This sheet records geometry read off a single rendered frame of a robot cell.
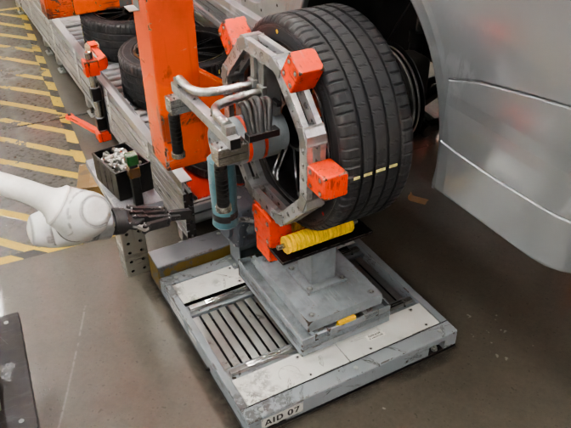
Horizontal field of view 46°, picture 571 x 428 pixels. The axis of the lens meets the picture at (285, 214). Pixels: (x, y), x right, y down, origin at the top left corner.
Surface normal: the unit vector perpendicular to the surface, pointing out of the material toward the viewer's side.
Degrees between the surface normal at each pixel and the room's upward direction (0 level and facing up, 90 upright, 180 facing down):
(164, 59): 90
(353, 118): 63
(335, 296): 0
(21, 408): 0
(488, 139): 90
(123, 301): 0
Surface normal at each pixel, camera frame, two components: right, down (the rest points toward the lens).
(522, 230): -0.88, 0.29
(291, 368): -0.01, -0.82
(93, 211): 0.68, -0.11
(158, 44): 0.48, 0.50
